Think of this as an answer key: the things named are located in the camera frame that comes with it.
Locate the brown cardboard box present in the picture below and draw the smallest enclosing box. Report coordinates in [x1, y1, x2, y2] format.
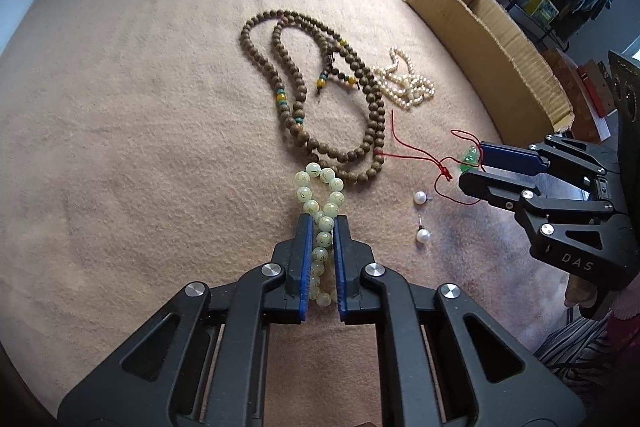
[405, 0, 575, 147]

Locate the pearl earring upper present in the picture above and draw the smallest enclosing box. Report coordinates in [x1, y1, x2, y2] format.
[413, 191, 433, 206]

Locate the pearl earring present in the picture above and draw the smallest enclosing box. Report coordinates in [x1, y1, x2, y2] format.
[416, 216, 432, 245]
[413, 191, 433, 206]

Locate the pearl earring lower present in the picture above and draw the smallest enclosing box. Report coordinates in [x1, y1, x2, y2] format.
[416, 216, 432, 245]

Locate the long brown wooden bead necklace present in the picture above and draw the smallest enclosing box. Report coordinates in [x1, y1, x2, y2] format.
[238, 8, 388, 186]

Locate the pale green bead bracelet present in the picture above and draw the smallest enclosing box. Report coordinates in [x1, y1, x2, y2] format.
[293, 161, 347, 308]

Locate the red cord jade pendant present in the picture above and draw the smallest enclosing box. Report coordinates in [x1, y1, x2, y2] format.
[382, 109, 486, 207]

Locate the white pearl necklace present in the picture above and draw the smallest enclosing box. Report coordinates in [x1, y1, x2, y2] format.
[373, 46, 436, 112]

